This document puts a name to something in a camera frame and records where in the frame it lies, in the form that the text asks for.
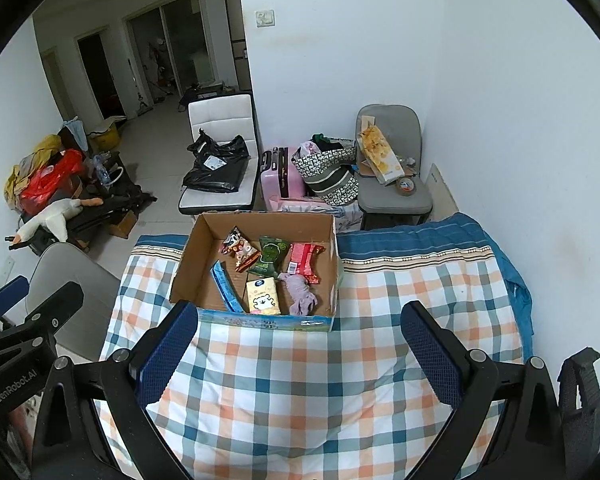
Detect yellow printed box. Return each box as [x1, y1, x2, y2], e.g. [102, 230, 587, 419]
[357, 125, 406, 185]

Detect green snack packet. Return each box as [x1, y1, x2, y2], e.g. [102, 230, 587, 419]
[247, 235, 293, 278]

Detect purple socks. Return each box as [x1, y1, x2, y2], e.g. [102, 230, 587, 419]
[278, 272, 319, 317]

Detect black plastic bag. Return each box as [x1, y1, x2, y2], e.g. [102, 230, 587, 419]
[182, 130, 249, 193]

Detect grey shell chair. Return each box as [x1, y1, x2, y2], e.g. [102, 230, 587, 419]
[27, 242, 122, 363]

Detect black strap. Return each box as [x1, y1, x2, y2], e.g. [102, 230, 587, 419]
[557, 346, 600, 480]

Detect yellow cloth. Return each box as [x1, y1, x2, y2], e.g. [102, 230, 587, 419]
[5, 134, 63, 211]

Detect yellow cardboard box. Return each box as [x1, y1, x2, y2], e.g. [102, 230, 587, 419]
[87, 116, 128, 153]

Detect small brown cardboard box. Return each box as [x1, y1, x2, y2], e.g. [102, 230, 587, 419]
[107, 209, 140, 239]

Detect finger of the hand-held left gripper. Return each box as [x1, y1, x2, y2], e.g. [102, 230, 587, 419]
[0, 276, 31, 331]
[22, 281, 85, 336]

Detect white padded chair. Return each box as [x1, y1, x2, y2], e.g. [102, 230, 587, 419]
[178, 93, 260, 215]

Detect checked blanket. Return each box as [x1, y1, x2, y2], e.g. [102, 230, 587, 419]
[92, 212, 536, 480]

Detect white goose plush toy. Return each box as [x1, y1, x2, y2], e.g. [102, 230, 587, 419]
[7, 197, 103, 252]

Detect red plastic bag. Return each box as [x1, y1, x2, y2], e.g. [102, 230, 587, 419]
[20, 149, 86, 215]

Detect grey cushioned chair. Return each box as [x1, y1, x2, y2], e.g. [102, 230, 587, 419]
[355, 104, 433, 231]

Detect white board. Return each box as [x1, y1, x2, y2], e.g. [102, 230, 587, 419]
[427, 162, 461, 222]

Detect red snack packet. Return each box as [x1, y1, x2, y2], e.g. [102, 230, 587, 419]
[282, 242, 327, 286]

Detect pink suitcase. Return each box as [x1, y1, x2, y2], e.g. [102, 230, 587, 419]
[260, 146, 308, 211]

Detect patterned tote bag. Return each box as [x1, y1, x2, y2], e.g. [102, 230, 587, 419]
[291, 145, 361, 206]

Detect long blue packet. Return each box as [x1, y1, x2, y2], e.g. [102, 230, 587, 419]
[210, 261, 245, 313]

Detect brown panda snack packet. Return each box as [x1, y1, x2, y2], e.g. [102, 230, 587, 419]
[221, 226, 262, 273]

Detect yellow tissue pack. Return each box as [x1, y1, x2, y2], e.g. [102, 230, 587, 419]
[244, 276, 282, 316]

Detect clear plastic bag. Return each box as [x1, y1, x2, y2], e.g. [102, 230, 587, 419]
[92, 155, 123, 186]

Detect light blue cloth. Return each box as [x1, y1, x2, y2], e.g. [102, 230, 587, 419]
[62, 117, 88, 151]

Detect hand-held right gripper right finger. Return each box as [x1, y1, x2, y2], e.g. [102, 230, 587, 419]
[401, 301, 571, 480]

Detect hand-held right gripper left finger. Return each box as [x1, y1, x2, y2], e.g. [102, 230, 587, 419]
[30, 300, 199, 480]

